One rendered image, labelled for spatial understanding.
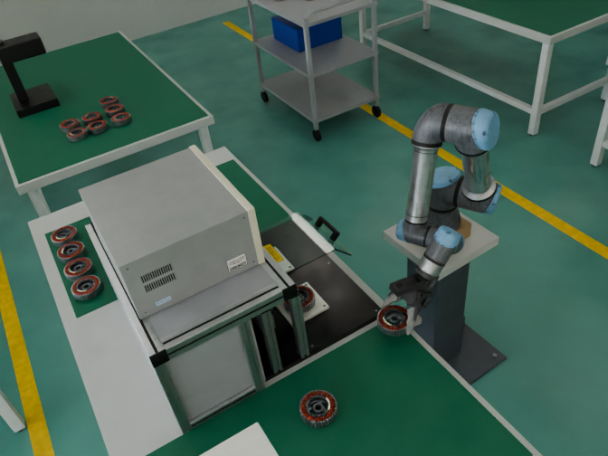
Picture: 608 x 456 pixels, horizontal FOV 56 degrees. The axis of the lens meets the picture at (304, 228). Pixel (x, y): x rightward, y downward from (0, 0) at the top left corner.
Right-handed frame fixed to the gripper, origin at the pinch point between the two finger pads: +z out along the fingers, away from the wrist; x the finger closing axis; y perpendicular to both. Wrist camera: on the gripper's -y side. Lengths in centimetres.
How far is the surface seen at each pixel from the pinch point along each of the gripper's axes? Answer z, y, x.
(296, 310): 3.5, -34.8, 8.2
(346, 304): 7.0, -2.1, 18.7
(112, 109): 20, -18, 230
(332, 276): 4.7, 1.2, 33.2
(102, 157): 35, -32, 186
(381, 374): 12.7, -6.7, -10.4
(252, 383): 31.3, -37.1, 8.1
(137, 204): -5, -77, 44
